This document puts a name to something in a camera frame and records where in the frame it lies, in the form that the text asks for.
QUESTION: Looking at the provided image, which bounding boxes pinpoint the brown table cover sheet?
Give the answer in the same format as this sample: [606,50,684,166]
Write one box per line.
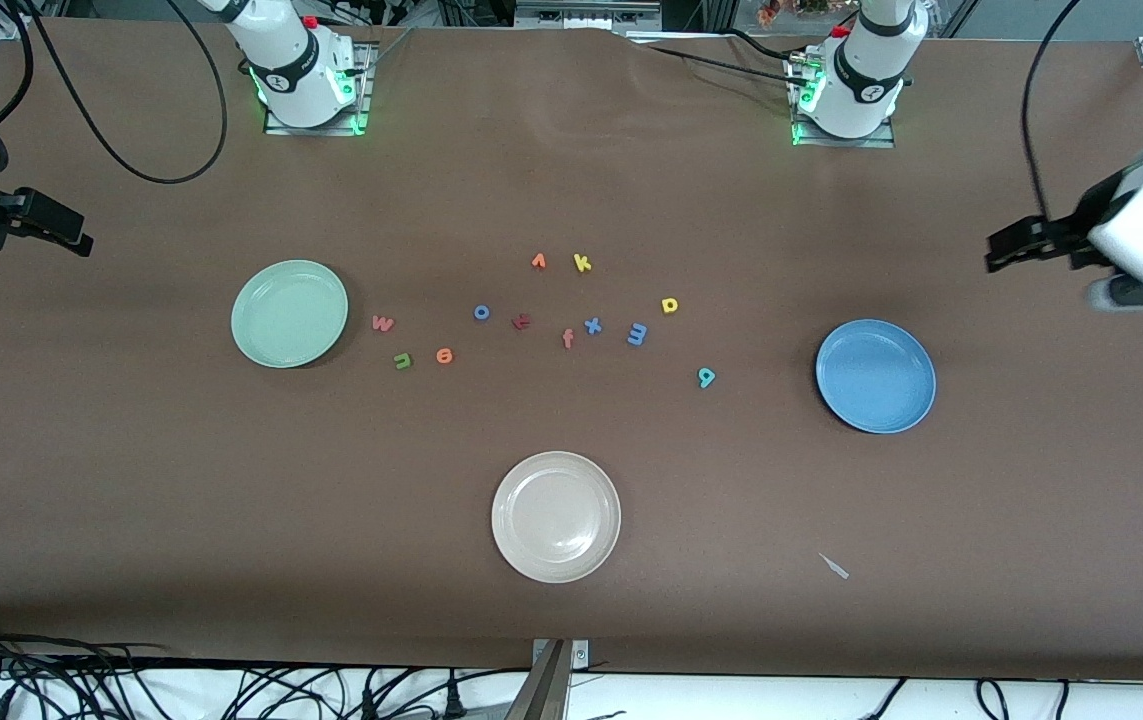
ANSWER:
[0,15,1143,683]

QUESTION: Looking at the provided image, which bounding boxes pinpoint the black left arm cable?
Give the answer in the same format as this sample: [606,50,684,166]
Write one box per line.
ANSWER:
[1021,0,1084,226]

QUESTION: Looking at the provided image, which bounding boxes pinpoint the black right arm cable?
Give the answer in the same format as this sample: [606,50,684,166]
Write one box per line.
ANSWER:
[29,0,230,186]

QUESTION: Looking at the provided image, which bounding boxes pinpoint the orange decorative object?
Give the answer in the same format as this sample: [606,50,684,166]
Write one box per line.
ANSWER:
[756,0,832,26]

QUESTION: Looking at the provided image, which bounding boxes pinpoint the beige plate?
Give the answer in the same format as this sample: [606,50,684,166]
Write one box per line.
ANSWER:
[491,451,622,584]

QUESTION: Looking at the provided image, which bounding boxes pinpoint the tangled black floor cables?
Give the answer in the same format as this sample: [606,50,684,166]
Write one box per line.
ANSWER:
[0,615,532,720]

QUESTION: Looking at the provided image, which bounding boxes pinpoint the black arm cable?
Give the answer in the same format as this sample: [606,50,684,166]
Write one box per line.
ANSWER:
[1021,0,1084,226]
[29,0,230,186]

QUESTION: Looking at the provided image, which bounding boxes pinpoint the blue plate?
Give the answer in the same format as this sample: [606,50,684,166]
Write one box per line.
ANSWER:
[815,319,937,435]

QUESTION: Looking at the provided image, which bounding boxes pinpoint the green plate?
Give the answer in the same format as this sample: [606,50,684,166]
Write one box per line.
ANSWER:
[231,260,350,370]

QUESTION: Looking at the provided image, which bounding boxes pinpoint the black base power cable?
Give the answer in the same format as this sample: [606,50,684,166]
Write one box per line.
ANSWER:
[626,28,812,86]

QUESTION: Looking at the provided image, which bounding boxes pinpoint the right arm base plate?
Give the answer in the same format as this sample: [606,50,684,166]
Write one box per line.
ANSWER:
[263,40,378,137]

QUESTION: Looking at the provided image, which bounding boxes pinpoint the grey metal box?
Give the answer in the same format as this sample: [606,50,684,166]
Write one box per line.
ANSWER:
[516,0,662,31]

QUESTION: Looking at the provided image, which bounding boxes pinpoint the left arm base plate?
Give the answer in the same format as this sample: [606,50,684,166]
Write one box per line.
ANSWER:
[789,50,898,150]

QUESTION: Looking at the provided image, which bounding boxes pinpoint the metal table edge bracket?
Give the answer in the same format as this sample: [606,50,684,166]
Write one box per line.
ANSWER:
[528,638,592,720]

